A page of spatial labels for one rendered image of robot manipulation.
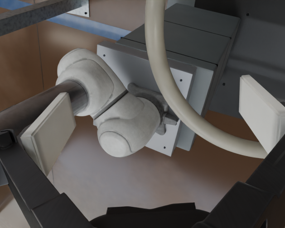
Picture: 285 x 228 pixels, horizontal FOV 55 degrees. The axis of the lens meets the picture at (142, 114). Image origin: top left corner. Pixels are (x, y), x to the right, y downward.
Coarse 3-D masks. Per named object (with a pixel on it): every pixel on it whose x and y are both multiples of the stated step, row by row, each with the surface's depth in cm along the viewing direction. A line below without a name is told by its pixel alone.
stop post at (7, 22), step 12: (48, 0) 172; (60, 0) 174; (72, 0) 184; (84, 0) 191; (12, 12) 147; (24, 12) 149; (36, 12) 157; (48, 12) 166; (60, 12) 176; (72, 12) 200; (84, 12) 196; (0, 24) 137; (12, 24) 144; (24, 24) 151
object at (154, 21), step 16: (160, 0) 40; (160, 16) 41; (160, 32) 42; (160, 48) 43; (160, 64) 44; (160, 80) 45; (176, 96) 46; (176, 112) 48; (192, 112) 48; (192, 128) 49; (208, 128) 49; (224, 144) 50; (240, 144) 50; (256, 144) 51
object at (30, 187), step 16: (0, 144) 14; (16, 144) 15; (0, 160) 13; (16, 160) 13; (32, 160) 13; (16, 176) 12; (32, 176) 12; (16, 192) 12; (32, 192) 11; (48, 192) 11; (32, 208) 10; (48, 208) 9; (64, 208) 9; (32, 224) 11; (48, 224) 8; (64, 224) 8; (80, 224) 8
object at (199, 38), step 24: (168, 0) 168; (192, 0) 163; (144, 24) 127; (168, 24) 132; (192, 24) 136; (216, 24) 141; (144, 48) 105; (168, 48) 108; (192, 48) 111; (216, 48) 114; (216, 72) 108; (192, 96) 105; (192, 144) 119
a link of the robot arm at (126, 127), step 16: (128, 96) 91; (112, 112) 87; (128, 112) 87; (144, 112) 92; (112, 128) 84; (128, 128) 85; (144, 128) 89; (112, 144) 86; (128, 144) 85; (144, 144) 91
